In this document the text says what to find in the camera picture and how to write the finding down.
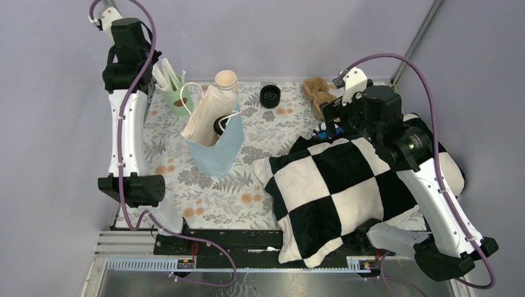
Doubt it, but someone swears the black plastic cup lid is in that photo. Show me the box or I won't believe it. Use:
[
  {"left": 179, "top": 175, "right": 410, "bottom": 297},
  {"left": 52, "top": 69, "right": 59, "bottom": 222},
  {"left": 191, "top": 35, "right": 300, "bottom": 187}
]
[{"left": 213, "top": 116, "right": 230, "bottom": 137}]

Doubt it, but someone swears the light blue paper bag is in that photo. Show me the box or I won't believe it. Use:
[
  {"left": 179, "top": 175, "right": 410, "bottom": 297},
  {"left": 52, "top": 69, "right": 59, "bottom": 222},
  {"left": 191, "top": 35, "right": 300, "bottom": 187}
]
[{"left": 181, "top": 86, "right": 245, "bottom": 179}]

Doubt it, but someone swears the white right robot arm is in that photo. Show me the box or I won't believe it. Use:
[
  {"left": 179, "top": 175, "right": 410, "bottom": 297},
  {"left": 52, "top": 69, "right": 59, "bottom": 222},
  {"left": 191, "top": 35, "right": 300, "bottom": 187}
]
[{"left": 320, "top": 85, "right": 499, "bottom": 282}]

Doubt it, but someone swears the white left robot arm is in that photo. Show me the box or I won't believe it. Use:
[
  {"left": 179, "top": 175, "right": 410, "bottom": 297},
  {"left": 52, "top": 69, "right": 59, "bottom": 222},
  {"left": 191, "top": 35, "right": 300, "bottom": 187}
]
[{"left": 97, "top": 18, "right": 192, "bottom": 254}]

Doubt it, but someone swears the blue white patterned object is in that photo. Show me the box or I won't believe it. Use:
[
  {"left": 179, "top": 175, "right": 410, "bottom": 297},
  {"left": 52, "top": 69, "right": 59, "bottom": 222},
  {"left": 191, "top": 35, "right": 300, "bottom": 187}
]
[{"left": 313, "top": 124, "right": 343, "bottom": 140}]

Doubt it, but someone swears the stack of cardboard cup carriers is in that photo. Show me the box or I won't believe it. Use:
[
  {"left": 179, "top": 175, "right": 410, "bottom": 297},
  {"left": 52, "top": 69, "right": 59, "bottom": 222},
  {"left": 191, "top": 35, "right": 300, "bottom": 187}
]
[{"left": 302, "top": 77, "right": 336, "bottom": 119}]

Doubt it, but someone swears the floral patterned table mat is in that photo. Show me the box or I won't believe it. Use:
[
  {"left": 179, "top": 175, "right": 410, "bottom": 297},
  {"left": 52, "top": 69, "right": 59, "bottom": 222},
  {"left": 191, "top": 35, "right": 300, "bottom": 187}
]
[{"left": 115, "top": 80, "right": 427, "bottom": 231}]

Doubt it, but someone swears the green cup with straws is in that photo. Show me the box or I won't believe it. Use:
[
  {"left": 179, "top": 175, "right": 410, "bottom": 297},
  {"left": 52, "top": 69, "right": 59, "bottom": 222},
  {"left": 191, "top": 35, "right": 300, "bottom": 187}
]
[{"left": 152, "top": 58, "right": 193, "bottom": 117}]

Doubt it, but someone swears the black white checkered pillow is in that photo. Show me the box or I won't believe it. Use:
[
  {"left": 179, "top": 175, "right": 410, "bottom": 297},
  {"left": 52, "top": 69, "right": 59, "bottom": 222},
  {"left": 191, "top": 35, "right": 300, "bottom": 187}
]
[{"left": 251, "top": 113, "right": 466, "bottom": 269}]

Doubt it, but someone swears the stack of paper cups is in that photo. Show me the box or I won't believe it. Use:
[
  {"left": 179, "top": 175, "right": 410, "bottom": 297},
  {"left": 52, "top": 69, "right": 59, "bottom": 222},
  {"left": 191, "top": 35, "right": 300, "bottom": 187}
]
[{"left": 215, "top": 70, "right": 238, "bottom": 93}]

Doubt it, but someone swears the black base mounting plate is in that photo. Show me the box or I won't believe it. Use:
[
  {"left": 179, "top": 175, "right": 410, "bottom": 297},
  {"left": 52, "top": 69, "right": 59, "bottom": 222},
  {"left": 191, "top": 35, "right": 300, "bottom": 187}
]
[{"left": 154, "top": 229, "right": 386, "bottom": 269}]

